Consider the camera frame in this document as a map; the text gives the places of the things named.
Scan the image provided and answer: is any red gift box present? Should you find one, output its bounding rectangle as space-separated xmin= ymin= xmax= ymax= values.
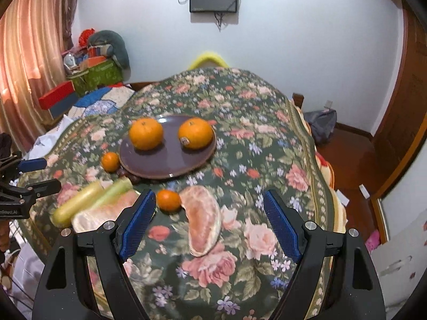
xmin=38 ymin=81 xmax=76 ymax=110

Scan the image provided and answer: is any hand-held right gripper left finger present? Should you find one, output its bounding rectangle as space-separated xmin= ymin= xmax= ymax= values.
xmin=31 ymin=188 xmax=157 ymax=320

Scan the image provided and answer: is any large peeled pomelo piece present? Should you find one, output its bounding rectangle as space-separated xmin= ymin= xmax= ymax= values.
xmin=179 ymin=186 xmax=222 ymax=257

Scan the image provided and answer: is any white crumpled cloth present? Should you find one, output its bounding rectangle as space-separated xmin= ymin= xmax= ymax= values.
xmin=27 ymin=115 xmax=72 ymax=161

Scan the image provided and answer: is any white wardrobe sliding door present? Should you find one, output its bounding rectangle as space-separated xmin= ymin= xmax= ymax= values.
xmin=374 ymin=170 xmax=427 ymax=244

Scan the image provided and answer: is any yellow foam tube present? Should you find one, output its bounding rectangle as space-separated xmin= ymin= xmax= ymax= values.
xmin=188 ymin=51 xmax=228 ymax=70

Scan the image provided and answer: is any grey plush toy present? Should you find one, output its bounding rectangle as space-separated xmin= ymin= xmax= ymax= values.
xmin=87 ymin=30 xmax=130 ymax=69

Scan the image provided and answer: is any pink striped curtain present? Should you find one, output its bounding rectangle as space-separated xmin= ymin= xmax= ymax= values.
xmin=0 ymin=0 xmax=81 ymax=154

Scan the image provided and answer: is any grey bag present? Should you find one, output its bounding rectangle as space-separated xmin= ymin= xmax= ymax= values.
xmin=303 ymin=109 xmax=337 ymax=145

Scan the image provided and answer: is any small peeled pomelo piece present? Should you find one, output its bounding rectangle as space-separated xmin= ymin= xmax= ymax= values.
xmin=71 ymin=190 xmax=141 ymax=234

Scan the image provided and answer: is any large orange with sticker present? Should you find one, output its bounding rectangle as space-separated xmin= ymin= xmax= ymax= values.
xmin=178 ymin=117 xmax=214 ymax=150

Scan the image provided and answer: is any green bag with clutter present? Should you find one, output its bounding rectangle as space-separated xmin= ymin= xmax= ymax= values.
xmin=68 ymin=62 xmax=123 ymax=95

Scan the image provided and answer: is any blue patchwork quilt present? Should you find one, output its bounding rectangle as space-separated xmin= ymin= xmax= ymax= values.
xmin=65 ymin=85 xmax=137 ymax=119

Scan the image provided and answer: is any wooden door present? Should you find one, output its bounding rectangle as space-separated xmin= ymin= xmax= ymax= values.
xmin=370 ymin=0 xmax=427 ymax=190

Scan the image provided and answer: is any orange striped blanket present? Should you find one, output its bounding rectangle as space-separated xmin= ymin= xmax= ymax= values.
xmin=310 ymin=123 xmax=347 ymax=234

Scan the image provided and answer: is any green floral tablecloth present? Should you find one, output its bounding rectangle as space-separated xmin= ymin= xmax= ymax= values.
xmin=17 ymin=67 xmax=334 ymax=320

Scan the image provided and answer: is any dark brown round plate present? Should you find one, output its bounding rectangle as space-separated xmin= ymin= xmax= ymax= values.
xmin=119 ymin=115 xmax=217 ymax=179

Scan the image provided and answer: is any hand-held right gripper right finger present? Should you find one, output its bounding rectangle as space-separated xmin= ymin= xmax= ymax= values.
xmin=263 ymin=189 xmax=388 ymax=320

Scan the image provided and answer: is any red plastic bag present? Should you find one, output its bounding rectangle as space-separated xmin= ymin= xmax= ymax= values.
xmin=79 ymin=28 xmax=96 ymax=45

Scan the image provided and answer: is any large plain orange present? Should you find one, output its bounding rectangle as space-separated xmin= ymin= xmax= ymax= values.
xmin=129 ymin=118 xmax=164 ymax=151

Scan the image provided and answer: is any small tangerine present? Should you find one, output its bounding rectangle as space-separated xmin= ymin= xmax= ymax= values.
xmin=156 ymin=190 xmax=181 ymax=212
xmin=101 ymin=152 xmax=120 ymax=173

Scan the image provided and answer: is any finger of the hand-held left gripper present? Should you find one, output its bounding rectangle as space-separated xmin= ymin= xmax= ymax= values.
xmin=0 ymin=179 xmax=62 ymax=204
xmin=0 ymin=153 xmax=47 ymax=179

